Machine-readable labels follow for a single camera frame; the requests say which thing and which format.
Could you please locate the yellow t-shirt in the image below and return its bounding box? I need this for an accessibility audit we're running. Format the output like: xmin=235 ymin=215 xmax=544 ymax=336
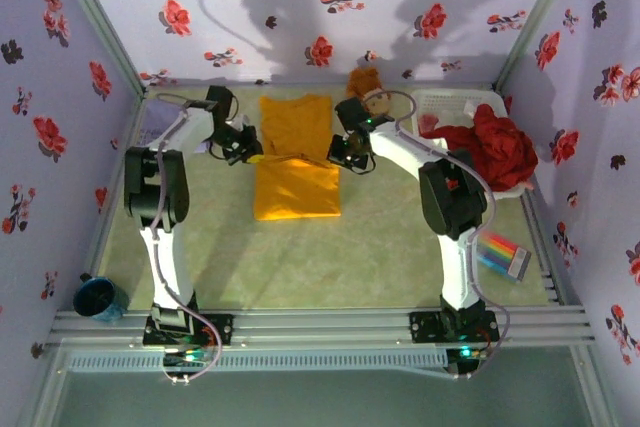
xmin=253 ymin=94 xmax=343 ymax=222

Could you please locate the brown teddy bear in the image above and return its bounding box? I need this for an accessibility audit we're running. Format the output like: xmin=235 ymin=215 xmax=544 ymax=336
xmin=345 ymin=66 xmax=395 ymax=116

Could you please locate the purple printed t-shirt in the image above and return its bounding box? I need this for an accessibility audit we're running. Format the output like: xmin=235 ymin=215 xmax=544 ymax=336
xmin=141 ymin=99 xmax=211 ymax=155

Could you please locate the white plastic laundry basket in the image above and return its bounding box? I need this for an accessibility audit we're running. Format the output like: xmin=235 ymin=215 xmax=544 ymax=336
xmin=410 ymin=89 xmax=535 ymax=201

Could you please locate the red t-shirt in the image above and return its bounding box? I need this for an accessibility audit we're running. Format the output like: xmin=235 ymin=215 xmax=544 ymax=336
xmin=419 ymin=103 xmax=540 ymax=193

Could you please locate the rainbow marker pen pack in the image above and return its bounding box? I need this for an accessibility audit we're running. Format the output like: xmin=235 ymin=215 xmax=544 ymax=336
xmin=474 ymin=230 xmax=533 ymax=284

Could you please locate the blue mug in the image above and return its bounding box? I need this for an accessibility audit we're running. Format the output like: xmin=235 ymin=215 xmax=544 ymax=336
xmin=73 ymin=272 xmax=131 ymax=323

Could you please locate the aluminium corner post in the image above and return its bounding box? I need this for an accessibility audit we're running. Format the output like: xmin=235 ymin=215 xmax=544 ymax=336
xmin=47 ymin=0 xmax=147 ymax=93
xmin=492 ymin=0 xmax=581 ymax=91

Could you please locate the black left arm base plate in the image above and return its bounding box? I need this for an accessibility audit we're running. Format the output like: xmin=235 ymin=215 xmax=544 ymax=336
xmin=143 ymin=313 xmax=235 ymax=347

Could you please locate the aluminium table rail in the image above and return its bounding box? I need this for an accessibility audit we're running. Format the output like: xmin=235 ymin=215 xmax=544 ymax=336
xmin=47 ymin=307 xmax=596 ymax=348

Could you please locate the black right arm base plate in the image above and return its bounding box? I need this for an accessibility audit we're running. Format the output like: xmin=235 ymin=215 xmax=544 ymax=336
xmin=408 ymin=310 xmax=501 ymax=345

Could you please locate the grey slotted cable duct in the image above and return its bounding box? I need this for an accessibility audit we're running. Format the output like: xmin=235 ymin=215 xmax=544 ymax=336
xmin=67 ymin=349 xmax=449 ymax=374

